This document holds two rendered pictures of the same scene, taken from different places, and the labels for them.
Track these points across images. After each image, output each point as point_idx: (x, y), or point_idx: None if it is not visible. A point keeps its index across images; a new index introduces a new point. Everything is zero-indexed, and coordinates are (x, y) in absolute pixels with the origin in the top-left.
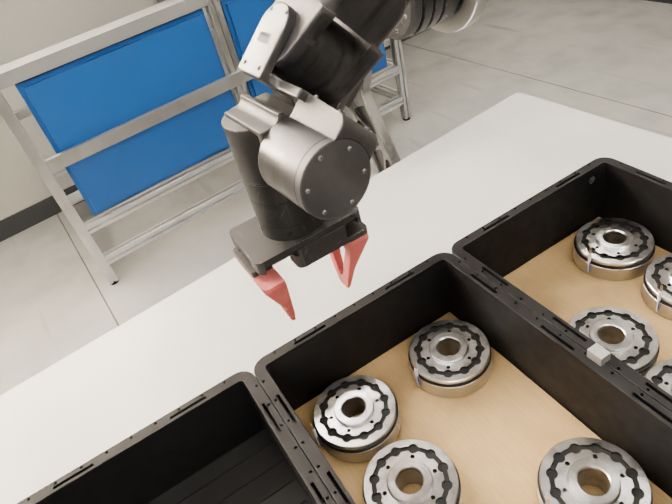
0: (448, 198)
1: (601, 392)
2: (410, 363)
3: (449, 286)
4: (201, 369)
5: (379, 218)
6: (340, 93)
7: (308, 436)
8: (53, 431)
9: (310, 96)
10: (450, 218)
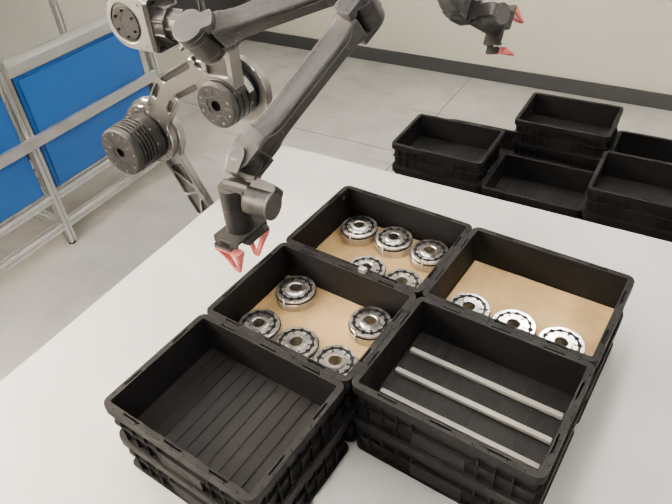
0: None
1: (366, 285)
2: (278, 299)
3: (287, 260)
4: (133, 348)
5: None
6: (259, 175)
7: (249, 329)
8: (39, 408)
9: (257, 178)
10: None
